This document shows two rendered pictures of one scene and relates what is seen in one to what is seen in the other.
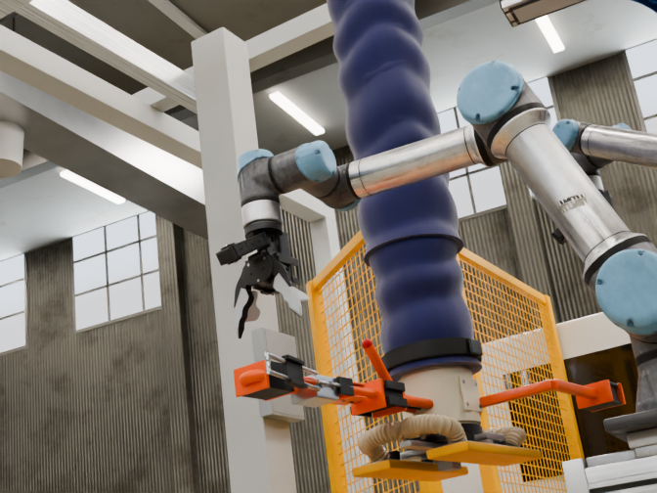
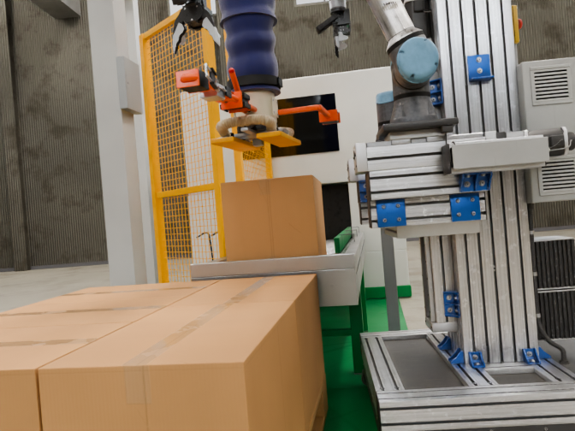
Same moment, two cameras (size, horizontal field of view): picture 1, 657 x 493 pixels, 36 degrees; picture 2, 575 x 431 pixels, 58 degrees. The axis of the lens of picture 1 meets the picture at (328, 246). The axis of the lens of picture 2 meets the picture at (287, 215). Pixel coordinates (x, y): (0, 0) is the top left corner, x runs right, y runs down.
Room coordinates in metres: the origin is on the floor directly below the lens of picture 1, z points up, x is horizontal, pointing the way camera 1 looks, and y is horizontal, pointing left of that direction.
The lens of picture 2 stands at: (0.17, 0.43, 0.79)
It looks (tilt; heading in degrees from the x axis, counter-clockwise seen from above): 0 degrees down; 340
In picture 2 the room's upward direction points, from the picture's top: 5 degrees counter-clockwise
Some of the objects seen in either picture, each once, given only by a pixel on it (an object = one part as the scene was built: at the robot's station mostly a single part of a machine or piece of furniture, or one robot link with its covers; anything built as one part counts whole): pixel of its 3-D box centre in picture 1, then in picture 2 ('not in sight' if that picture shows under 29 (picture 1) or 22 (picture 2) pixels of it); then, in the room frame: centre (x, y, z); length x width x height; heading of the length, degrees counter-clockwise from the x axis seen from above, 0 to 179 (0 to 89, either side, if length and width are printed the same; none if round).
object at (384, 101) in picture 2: not in sight; (391, 106); (2.04, -0.73, 1.20); 0.13 x 0.12 x 0.14; 126
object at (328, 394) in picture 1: (314, 390); (212, 91); (1.85, 0.06, 1.21); 0.07 x 0.07 x 0.04; 56
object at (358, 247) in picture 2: not in sight; (358, 254); (3.10, -1.06, 0.50); 2.31 x 0.05 x 0.19; 151
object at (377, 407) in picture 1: (377, 398); (234, 102); (2.03, -0.06, 1.22); 0.10 x 0.08 x 0.06; 56
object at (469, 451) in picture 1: (485, 447); (280, 136); (2.18, -0.28, 1.12); 0.34 x 0.10 x 0.05; 146
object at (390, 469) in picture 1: (412, 465); (236, 141); (2.29, -0.12, 1.12); 0.34 x 0.10 x 0.05; 146
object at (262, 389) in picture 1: (265, 380); (192, 81); (1.74, 0.14, 1.22); 0.08 x 0.07 x 0.05; 146
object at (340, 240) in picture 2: not in sight; (349, 236); (3.44, -1.18, 0.60); 1.60 x 0.11 x 0.09; 151
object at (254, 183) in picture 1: (259, 181); not in sight; (1.74, 0.12, 1.61); 0.09 x 0.08 x 0.11; 64
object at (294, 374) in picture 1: (313, 376); (219, 82); (1.75, 0.06, 1.22); 0.31 x 0.03 x 0.05; 158
